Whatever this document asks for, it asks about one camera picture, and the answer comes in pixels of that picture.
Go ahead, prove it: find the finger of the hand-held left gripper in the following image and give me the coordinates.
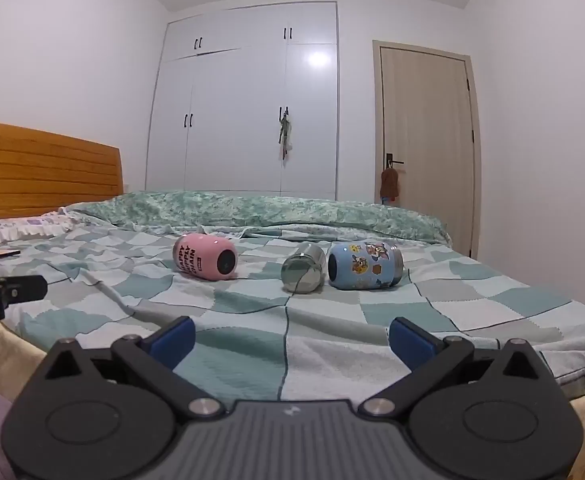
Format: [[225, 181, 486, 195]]
[[2, 275, 48, 306]]

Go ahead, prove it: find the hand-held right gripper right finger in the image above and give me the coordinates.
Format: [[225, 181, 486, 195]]
[[363, 316, 566, 419]]

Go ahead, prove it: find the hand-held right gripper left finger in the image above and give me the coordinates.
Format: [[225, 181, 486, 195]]
[[20, 316, 224, 419]]

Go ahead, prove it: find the blue cartoon cup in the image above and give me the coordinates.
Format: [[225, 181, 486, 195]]
[[327, 241, 405, 291]]

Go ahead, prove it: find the pink cup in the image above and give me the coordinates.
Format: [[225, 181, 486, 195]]
[[173, 232, 238, 281]]

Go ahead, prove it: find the stainless steel cup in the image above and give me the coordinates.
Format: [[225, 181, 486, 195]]
[[280, 241, 327, 295]]

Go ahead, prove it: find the beige bed sheet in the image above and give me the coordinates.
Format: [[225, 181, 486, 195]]
[[0, 317, 585, 480]]

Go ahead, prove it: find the purple floral pillow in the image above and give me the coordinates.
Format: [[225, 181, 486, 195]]
[[0, 209, 76, 242]]

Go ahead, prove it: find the checkered teal blanket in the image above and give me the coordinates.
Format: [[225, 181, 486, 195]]
[[0, 222, 585, 403]]

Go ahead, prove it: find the wooden headboard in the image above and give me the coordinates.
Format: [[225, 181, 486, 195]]
[[0, 119, 124, 219]]

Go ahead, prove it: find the brown hanging plush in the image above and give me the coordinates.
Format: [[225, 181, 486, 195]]
[[379, 167, 402, 205]]

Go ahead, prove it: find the green floral duvet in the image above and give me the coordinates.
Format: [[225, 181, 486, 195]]
[[66, 189, 449, 247]]

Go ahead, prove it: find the beige wooden door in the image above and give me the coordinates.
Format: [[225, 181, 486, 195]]
[[372, 39, 483, 261]]

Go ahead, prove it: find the hanging key bundle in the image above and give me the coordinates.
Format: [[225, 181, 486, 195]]
[[277, 106, 294, 159]]

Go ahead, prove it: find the white wardrobe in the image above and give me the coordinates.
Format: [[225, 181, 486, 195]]
[[144, 1, 340, 201]]

